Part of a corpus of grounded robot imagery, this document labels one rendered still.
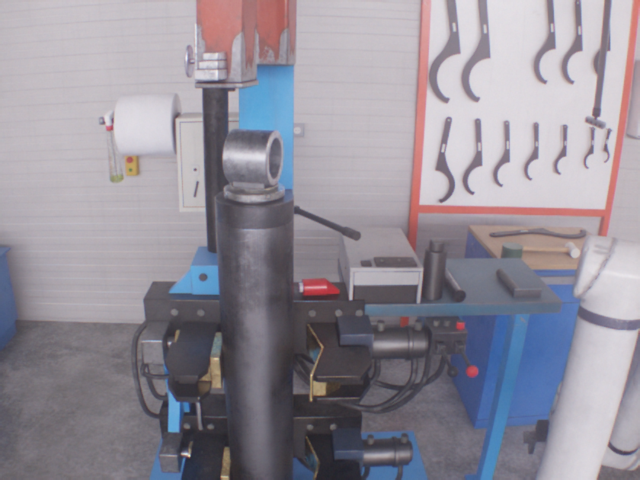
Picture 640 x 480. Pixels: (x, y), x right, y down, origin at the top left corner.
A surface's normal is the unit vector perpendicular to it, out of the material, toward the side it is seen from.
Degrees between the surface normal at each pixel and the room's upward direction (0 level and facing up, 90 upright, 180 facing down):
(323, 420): 90
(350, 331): 0
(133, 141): 109
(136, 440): 0
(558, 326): 90
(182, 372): 0
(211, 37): 90
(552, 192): 90
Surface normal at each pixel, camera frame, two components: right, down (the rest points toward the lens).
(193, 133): 0.04, 0.36
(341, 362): 0.02, -0.93
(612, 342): -0.24, 0.18
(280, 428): 0.66, 0.28
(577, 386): -0.87, 0.03
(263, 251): 0.26, 0.35
